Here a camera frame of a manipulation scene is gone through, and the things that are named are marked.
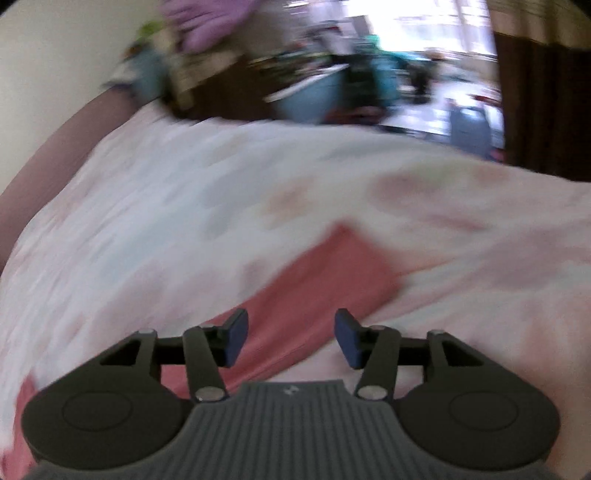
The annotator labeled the purple blanket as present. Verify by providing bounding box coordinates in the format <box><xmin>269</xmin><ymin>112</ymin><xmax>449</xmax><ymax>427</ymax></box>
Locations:
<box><xmin>159</xmin><ymin>0</ymin><xmax>259</xmax><ymax>55</ymax></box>

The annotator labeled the blue plush toy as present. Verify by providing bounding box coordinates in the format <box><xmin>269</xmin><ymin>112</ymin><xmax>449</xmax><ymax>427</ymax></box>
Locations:
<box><xmin>131</xmin><ymin>46</ymin><xmax>169</xmax><ymax>103</ymax></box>

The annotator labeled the green plush toy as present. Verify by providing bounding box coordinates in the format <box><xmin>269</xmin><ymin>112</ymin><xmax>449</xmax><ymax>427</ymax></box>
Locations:
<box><xmin>137</xmin><ymin>19</ymin><xmax>163</xmax><ymax>42</ymax></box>

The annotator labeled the dark brown curtain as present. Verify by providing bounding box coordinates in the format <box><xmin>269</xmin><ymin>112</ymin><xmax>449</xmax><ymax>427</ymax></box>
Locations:
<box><xmin>487</xmin><ymin>0</ymin><xmax>591</xmax><ymax>182</ymax></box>

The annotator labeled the pink padded headboard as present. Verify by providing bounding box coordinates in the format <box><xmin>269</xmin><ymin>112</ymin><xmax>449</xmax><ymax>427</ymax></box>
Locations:
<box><xmin>0</xmin><ymin>88</ymin><xmax>139</xmax><ymax>278</ymax></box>

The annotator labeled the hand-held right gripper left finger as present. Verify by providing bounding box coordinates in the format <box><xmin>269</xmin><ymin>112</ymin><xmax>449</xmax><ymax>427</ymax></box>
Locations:
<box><xmin>99</xmin><ymin>308</ymin><xmax>250</xmax><ymax>402</ymax></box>

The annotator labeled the floral bed cover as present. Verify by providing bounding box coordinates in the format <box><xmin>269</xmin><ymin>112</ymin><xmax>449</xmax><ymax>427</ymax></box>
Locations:
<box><xmin>0</xmin><ymin>111</ymin><xmax>591</xmax><ymax>480</ymax></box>

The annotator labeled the pink shirt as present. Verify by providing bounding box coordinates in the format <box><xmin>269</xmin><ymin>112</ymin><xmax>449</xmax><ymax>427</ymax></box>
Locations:
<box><xmin>152</xmin><ymin>222</ymin><xmax>409</xmax><ymax>393</ymax></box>

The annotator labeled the brown plaid cloth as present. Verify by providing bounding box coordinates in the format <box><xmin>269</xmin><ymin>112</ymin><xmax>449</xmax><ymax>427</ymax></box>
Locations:
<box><xmin>168</xmin><ymin>48</ymin><xmax>282</xmax><ymax>121</ymax></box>

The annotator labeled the light blue table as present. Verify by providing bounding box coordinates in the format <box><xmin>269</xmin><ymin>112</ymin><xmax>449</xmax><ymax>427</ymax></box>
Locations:
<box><xmin>265</xmin><ymin>69</ymin><xmax>349</xmax><ymax>124</ymax></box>

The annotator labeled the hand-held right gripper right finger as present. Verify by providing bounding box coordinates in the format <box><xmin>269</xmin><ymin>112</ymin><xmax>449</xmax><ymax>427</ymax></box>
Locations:
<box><xmin>335</xmin><ymin>308</ymin><xmax>488</xmax><ymax>401</ymax></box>

